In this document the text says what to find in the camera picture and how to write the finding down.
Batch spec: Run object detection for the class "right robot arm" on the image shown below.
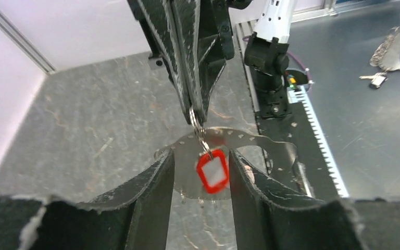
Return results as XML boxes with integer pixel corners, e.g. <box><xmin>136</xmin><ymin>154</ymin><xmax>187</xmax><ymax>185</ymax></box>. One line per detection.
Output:
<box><xmin>128</xmin><ymin>1</ymin><xmax>296</xmax><ymax>124</ymax></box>

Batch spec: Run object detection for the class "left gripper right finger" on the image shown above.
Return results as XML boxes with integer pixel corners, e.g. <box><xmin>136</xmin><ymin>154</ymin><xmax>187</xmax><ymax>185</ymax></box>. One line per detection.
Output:
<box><xmin>229</xmin><ymin>150</ymin><xmax>400</xmax><ymax>249</ymax></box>

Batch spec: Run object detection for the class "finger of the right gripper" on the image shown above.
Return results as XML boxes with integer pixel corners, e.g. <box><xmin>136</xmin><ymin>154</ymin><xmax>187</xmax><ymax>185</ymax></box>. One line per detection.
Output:
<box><xmin>171</xmin><ymin>1</ymin><xmax>234</xmax><ymax>125</ymax></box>
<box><xmin>128</xmin><ymin>1</ymin><xmax>191</xmax><ymax>124</ymax></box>

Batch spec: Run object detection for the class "key with red tag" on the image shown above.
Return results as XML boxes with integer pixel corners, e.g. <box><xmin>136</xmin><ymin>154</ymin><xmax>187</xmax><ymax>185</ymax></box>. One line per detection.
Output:
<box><xmin>189</xmin><ymin>107</ymin><xmax>230</xmax><ymax>194</ymax></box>

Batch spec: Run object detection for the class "key with grey tag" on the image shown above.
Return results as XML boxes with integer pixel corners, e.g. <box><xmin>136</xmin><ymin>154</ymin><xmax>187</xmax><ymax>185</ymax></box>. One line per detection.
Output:
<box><xmin>359</xmin><ymin>72</ymin><xmax>388</xmax><ymax>90</ymax></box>

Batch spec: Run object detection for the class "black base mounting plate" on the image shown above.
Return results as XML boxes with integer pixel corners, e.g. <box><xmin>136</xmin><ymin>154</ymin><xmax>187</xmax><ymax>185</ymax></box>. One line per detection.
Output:
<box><xmin>255</xmin><ymin>104</ymin><xmax>340</xmax><ymax>201</ymax></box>

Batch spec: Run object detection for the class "white slotted cable duct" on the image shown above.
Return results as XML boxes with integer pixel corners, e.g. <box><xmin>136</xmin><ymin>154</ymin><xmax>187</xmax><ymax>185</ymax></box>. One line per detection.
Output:
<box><xmin>287</xmin><ymin>85</ymin><xmax>349</xmax><ymax>197</ymax></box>

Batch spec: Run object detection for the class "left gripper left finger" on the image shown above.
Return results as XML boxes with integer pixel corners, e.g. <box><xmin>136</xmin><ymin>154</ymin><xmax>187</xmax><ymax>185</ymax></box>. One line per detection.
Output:
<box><xmin>0</xmin><ymin>150</ymin><xmax>175</xmax><ymax>249</ymax></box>

